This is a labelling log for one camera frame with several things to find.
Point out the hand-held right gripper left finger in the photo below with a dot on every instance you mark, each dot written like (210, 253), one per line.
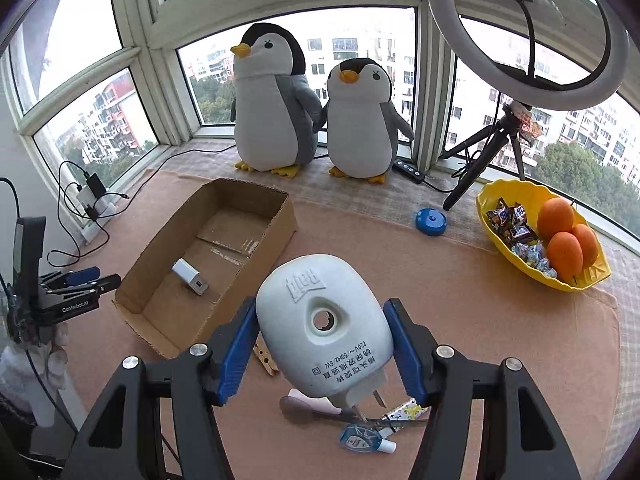
(235, 355)

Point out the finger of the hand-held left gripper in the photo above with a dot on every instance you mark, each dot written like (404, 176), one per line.
(107, 282)
(82, 275)

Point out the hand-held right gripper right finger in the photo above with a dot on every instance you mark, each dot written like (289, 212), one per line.
(407, 355)

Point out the wooden clothespin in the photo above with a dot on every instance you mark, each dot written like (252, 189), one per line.
(265, 360)

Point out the pink tool with grey tip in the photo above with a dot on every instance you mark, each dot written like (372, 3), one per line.
(300, 407)

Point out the white plug-in vaporizer device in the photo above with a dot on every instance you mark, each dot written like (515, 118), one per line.
(320, 290)

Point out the brown cardboard box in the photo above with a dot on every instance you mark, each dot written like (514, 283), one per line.
(235, 225)

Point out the blue round lid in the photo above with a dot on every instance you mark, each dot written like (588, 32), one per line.
(430, 221)

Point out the person's left hand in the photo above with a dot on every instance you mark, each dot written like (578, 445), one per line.
(57, 350)

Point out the small yellow printed packet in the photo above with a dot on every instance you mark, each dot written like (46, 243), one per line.
(405, 410)

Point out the pink felt mat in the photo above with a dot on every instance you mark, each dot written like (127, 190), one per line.
(450, 310)

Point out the small black plug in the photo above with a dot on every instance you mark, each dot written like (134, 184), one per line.
(91, 211)

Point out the grey metal stick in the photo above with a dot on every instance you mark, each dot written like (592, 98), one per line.
(395, 422)

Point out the white power strip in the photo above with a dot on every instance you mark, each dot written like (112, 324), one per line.
(107, 207)

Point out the black power adapter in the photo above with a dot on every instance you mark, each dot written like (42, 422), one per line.
(95, 185)

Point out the pile of wrapped candies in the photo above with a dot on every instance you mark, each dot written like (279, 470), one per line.
(515, 230)

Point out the beige plaid cloth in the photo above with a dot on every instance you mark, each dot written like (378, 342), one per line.
(350, 195)

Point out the orange fruit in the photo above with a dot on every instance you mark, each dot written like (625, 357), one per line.
(587, 245)
(555, 217)
(565, 257)

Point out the black inline remote control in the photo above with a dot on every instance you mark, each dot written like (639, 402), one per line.
(407, 169)

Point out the yellow plastic bowl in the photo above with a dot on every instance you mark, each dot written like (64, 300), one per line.
(590, 281)

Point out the large penguin plush toy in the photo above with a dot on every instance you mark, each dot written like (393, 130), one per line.
(265, 110)

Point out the small penguin plush toy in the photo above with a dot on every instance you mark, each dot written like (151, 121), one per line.
(357, 125)

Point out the black tripod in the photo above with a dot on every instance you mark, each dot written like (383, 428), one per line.
(510, 120)

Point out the white wall charger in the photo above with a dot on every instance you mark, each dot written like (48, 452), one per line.
(190, 277)

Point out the white window frame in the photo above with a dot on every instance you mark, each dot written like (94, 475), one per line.
(150, 35)

